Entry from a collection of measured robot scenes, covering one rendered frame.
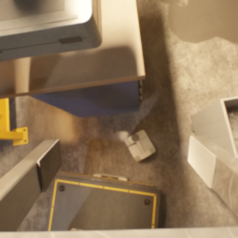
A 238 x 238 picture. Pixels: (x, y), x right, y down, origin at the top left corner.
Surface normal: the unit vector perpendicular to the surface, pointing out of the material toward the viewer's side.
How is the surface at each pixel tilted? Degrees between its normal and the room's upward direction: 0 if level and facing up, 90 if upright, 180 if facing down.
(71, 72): 0
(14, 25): 0
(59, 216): 0
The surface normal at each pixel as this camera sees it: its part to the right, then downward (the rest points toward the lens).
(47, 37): 0.05, 0.99
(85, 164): -0.14, -0.15
